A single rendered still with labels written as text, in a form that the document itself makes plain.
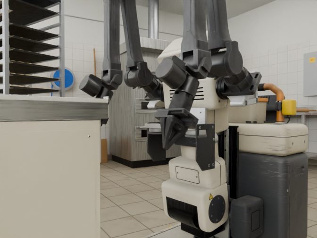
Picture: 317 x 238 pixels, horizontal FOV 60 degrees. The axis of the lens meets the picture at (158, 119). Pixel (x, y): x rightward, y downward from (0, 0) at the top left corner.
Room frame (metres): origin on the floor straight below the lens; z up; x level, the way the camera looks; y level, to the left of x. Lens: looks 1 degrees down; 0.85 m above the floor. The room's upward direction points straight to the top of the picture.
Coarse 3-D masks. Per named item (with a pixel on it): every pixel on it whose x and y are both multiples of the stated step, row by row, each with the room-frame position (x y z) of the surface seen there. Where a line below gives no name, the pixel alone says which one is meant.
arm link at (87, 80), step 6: (84, 78) 1.03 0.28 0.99; (90, 78) 1.01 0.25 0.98; (96, 78) 1.03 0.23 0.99; (114, 78) 1.05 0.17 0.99; (120, 78) 1.07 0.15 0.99; (84, 84) 1.00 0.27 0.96; (90, 84) 1.00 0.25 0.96; (96, 84) 1.02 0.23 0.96; (102, 84) 1.07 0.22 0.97; (108, 84) 1.05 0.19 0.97; (114, 84) 1.06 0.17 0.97; (84, 90) 1.01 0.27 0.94; (90, 90) 1.01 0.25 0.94; (96, 90) 1.02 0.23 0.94
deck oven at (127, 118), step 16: (144, 48) 4.18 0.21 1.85; (160, 48) 4.27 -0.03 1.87; (160, 80) 4.50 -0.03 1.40; (112, 96) 4.93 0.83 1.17; (128, 96) 4.35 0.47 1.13; (144, 96) 4.38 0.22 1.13; (112, 112) 4.94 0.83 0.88; (128, 112) 4.35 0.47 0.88; (144, 112) 4.35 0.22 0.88; (112, 128) 4.94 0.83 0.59; (128, 128) 4.35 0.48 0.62; (144, 128) 4.35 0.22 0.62; (112, 144) 4.94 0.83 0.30; (128, 144) 4.35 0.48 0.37; (144, 144) 4.38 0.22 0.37; (112, 160) 5.05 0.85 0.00; (128, 160) 4.45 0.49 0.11; (144, 160) 4.43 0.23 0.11
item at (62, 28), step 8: (64, 24) 2.28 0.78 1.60; (64, 32) 2.28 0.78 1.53; (64, 40) 2.28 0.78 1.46; (64, 48) 2.28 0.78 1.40; (64, 56) 2.28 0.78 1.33; (64, 64) 2.28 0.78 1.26; (64, 72) 2.28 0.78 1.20; (64, 80) 2.28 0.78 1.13; (64, 88) 2.28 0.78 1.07; (64, 96) 2.28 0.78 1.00
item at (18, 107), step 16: (0, 96) 0.65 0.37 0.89; (16, 96) 0.67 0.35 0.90; (32, 96) 0.69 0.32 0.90; (48, 96) 0.72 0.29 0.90; (0, 112) 0.65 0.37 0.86; (16, 112) 0.67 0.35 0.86; (32, 112) 0.69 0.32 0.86; (48, 112) 0.72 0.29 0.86; (64, 112) 0.75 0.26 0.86; (80, 112) 0.78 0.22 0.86; (96, 112) 0.81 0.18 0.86
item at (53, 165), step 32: (0, 128) 0.64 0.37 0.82; (32, 128) 0.68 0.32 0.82; (64, 128) 0.74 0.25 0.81; (96, 128) 0.80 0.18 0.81; (0, 160) 0.64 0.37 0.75; (32, 160) 0.68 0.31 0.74; (64, 160) 0.74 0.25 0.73; (96, 160) 0.80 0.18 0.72; (0, 192) 0.64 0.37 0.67; (32, 192) 0.68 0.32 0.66; (64, 192) 0.74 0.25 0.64; (96, 192) 0.80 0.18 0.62; (0, 224) 0.64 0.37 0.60; (32, 224) 0.68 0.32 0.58; (64, 224) 0.74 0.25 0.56; (96, 224) 0.80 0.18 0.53
